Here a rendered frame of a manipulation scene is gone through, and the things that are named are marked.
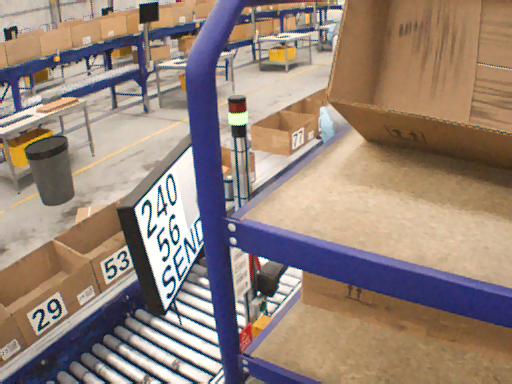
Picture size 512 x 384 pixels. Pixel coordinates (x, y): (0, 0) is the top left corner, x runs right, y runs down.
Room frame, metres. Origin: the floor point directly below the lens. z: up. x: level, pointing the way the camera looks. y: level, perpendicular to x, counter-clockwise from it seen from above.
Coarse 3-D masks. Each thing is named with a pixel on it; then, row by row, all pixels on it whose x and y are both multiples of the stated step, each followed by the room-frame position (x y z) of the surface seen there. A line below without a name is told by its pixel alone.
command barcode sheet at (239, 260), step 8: (232, 248) 1.05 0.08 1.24; (232, 256) 1.04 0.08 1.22; (240, 256) 1.07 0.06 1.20; (232, 264) 1.04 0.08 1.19; (240, 264) 1.07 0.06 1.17; (248, 264) 1.11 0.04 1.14; (240, 272) 1.07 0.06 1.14; (248, 272) 1.10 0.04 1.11; (240, 280) 1.06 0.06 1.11; (248, 280) 1.10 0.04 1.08; (240, 288) 1.06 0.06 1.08; (248, 288) 1.10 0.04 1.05; (240, 296) 1.06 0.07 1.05
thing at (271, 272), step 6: (270, 264) 1.17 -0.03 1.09; (276, 264) 1.17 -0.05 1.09; (264, 270) 1.15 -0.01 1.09; (270, 270) 1.14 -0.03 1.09; (276, 270) 1.14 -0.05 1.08; (282, 270) 1.16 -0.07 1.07; (258, 276) 1.13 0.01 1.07; (264, 276) 1.12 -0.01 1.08; (270, 276) 1.12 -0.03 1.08; (276, 276) 1.13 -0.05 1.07; (258, 282) 1.13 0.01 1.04; (264, 282) 1.12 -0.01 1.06; (270, 282) 1.11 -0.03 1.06; (276, 282) 1.13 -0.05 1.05; (270, 288) 1.13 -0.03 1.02; (276, 288) 1.15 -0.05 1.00; (264, 294) 1.14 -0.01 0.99; (270, 294) 1.13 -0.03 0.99
